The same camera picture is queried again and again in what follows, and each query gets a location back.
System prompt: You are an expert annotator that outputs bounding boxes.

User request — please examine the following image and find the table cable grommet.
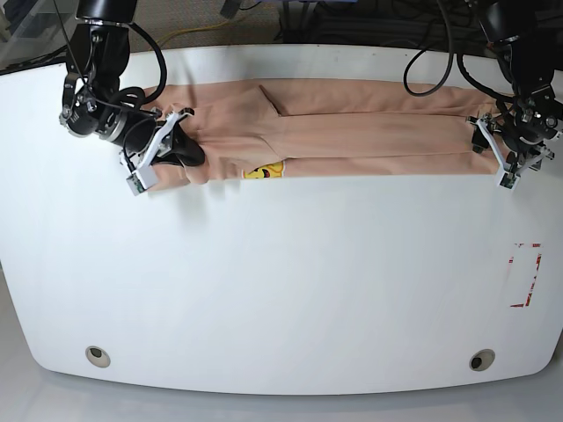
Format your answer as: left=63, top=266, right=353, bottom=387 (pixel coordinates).
left=469, top=349, right=495, bottom=372
left=85, top=346, right=111, bottom=368

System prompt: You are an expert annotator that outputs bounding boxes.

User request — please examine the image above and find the right table cable grommet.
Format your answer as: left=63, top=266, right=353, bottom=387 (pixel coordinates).
left=469, top=349, right=495, bottom=372

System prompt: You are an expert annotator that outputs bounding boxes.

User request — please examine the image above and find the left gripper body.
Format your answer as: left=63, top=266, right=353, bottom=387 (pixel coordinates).
left=501, top=129, right=550, bottom=165

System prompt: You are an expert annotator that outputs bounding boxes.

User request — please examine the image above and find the left table cable grommet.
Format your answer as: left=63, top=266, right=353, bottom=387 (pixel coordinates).
left=85, top=346, right=111, bottom=368

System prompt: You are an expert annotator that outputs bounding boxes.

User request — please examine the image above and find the peach pink T-shirt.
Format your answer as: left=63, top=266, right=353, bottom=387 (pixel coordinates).
left=154, top=79, right=499, bottom=190

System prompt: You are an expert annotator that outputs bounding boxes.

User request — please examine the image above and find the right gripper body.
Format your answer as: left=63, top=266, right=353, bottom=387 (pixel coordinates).
left=107, top=116, right=161, bottom=152

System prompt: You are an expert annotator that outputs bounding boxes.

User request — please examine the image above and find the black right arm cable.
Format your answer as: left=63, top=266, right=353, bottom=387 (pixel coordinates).
left=122, top=21, right=168, bottom=106

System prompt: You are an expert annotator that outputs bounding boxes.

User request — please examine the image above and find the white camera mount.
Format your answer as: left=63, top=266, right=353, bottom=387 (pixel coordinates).
left=119, top=107, right=194, bottom=195
left=466, top=113, right=555, bottom=191

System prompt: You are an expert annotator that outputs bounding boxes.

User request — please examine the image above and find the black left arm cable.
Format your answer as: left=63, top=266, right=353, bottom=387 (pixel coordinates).
left=402, top=0, right=515, bottom=105

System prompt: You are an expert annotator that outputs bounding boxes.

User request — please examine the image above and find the red tape rectangle marking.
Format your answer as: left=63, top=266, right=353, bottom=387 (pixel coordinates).
left=504, top=243, right=543, bottom=309

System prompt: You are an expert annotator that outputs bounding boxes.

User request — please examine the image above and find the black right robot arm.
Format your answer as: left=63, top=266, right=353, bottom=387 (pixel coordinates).
left=60, top=1, right=205, bottom=168

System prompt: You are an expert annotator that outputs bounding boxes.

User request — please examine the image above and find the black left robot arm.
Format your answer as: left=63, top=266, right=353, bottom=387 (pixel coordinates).
left=467, top=1, right=562, bottom=159

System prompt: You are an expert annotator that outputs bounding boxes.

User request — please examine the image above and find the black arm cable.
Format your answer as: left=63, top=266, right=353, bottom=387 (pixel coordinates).
left=122, top=21, right=168, bottom=106
left=402, top=0, right=515, bottom=105

